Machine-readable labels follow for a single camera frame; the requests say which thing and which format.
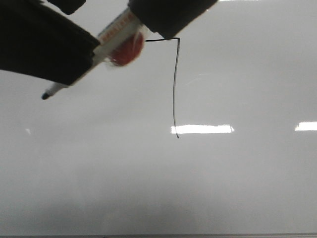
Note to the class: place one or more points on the white glossy whiteboard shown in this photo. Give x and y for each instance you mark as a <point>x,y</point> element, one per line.
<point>214,134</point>

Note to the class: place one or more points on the white whiteboard marker red label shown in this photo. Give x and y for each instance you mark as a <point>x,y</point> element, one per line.
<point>121,42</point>

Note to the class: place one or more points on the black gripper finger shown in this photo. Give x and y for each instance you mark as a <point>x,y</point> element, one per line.
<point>37,41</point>
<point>168,17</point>

